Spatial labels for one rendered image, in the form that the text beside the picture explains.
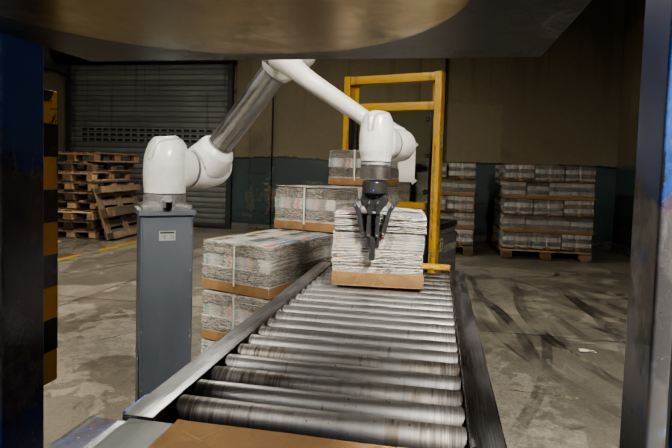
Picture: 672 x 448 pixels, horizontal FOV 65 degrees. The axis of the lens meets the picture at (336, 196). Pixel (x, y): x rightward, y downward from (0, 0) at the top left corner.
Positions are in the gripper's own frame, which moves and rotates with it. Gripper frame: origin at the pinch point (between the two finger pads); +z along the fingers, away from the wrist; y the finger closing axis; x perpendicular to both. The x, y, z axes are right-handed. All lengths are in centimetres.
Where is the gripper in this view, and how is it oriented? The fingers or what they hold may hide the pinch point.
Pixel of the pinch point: (372, 248)
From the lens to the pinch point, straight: 162.7
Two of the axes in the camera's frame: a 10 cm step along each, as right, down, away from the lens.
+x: -1.9, 0.3, -9.8
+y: -9.8, -0.4, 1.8
